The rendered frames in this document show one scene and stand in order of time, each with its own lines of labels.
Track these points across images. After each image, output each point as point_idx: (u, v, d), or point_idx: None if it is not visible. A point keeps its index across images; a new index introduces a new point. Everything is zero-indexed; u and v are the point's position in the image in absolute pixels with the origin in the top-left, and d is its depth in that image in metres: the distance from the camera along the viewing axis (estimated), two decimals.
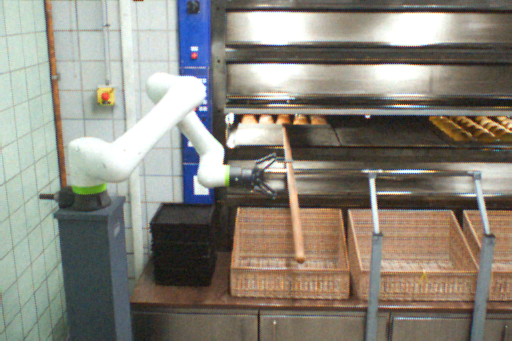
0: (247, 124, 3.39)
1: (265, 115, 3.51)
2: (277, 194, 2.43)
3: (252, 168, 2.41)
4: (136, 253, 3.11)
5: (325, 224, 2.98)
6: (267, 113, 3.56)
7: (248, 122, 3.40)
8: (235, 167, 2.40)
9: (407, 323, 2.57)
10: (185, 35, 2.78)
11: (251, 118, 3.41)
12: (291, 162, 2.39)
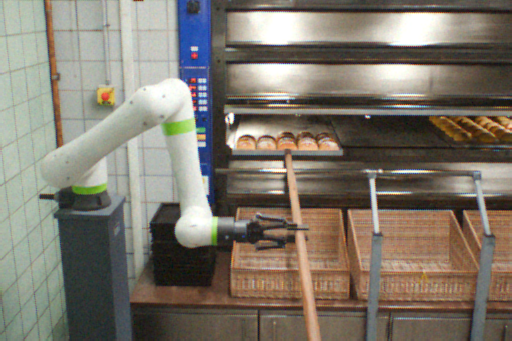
0: (242, 150, 2.80)
1: (264, 138, 2.92)
2: (288, 242, 1.83)
3: (248, 222, 1.82)
4: (136, 253, 3.11)
5: (325, 224, 2.98)
6: (266, 135, 2.97)
7: (243, 148, 2.81)
8: (225, 220, 1.81)
9: (407, 323, 2.57)
10: (185, 35, 2.78)
11: (247, 143, 2.82)
12: (306, 229, 1.81)
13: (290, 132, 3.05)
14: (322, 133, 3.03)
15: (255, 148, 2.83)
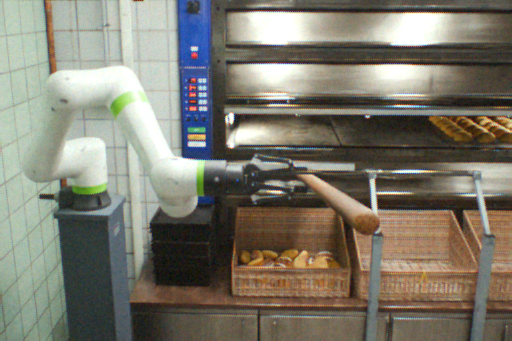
0: (238, 164, 2.43)
1: (264, 258, 2.94)
2: (296, 192, 1.42)
3: (244, 164, 1.42)
4: (136, 253, 3.11)
5: (324, 223, 3.00)
6: None
7: (260, 262, 2.85)
8: (215, 161, 1.41)
9: (407, 323, 2.57)
10: (185, 35, 2.78)
11: None
12: (319, 173, 1.41)
13: (285, 279, 2.68)
14: (322, 254, 2.94)
15: None
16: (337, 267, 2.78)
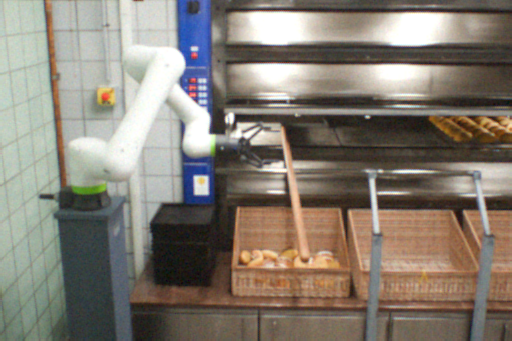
0: (245, 124, 3.39)
1: (264, 258, 2.94)
2: (264, 164, 2.38)
3: (238, 137, 2.36)
4: (136, 253, 3.11)
5: (324, 223, 3.00)
6: None
7: (260, 262, 2.85)
8: (221, 136, 2.35)
9: (407, 323, 2.57)
10: (185, 35, 2.78)
11: None
12: (278, 131, 2.34)
13: (285, 279, 2.68)
14: (322, 254, 2.94)
15: None
16: (337, 267, 2.78)
